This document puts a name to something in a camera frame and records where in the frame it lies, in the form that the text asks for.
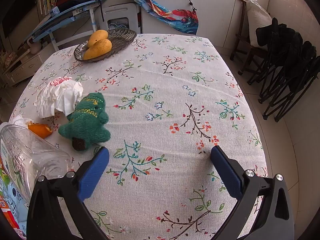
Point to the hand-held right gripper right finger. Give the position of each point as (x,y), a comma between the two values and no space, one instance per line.
(226,170)

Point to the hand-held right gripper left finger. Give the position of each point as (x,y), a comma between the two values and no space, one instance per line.
(93,172)

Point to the green knitted tree toy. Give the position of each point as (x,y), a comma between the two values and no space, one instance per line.
(85,125)

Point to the orange peel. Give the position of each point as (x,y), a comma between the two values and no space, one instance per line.
(41,130)

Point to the clear plastic bottle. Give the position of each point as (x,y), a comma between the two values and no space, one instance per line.
(25,155)

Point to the colourful printed packet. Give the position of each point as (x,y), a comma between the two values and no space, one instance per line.
(12,197)

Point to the small white tissue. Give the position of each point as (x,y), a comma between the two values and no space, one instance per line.
(18,120)

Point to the large crumpled white paper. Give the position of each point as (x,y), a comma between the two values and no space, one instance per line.
(57,95)

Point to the floral white tablecloth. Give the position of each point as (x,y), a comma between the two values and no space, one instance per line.
(162,92)

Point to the dark wooden chair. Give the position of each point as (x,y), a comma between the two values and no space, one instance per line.
(243,52)

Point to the yellow mango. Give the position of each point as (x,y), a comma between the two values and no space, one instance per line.
(98,36)
(97,50)

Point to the cream tv stand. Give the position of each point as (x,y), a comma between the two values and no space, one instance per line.
(25,67)

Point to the black folding chairs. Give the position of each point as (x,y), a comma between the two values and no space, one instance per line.
(287,55)

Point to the dark woven fruit dish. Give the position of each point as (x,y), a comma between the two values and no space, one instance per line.
(120,38)

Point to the white sack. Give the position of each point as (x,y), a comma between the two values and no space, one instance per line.
(257,17)

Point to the colourful printed bag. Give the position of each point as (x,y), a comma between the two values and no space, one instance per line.
(180,20)

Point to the white cabinet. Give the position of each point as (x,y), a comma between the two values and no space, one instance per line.
(220,10)

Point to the white floor appliance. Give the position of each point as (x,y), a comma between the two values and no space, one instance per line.
(117,12)

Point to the blue study desk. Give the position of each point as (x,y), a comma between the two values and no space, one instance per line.
(65,12)

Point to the row of books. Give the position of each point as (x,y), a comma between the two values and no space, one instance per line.
(47,1)

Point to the black television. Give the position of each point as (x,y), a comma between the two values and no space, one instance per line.
(15,7)

